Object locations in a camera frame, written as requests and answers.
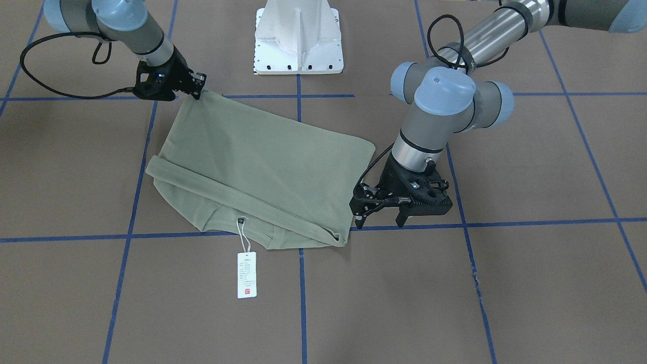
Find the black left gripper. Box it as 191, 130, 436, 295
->
354, 155, 453, 230

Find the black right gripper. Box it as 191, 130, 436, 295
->
132, 48, 203, 101

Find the olive green long-sleeve shirt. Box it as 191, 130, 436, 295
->
146, 90, 375, 250

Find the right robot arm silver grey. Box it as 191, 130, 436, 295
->
43, 1, 206, 101

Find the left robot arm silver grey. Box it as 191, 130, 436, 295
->
349, 1, 646, 229

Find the white shirt hang tag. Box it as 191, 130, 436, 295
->
237, 217, 257, 299

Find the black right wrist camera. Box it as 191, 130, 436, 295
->
190, 72, 207, 89

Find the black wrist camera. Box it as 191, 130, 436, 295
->
349, 184, 407, 217
190, 72, 207, 89

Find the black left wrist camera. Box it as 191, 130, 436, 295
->
349, 184, 407, 217

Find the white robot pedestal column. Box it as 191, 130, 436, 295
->
253, 1, 344, 75

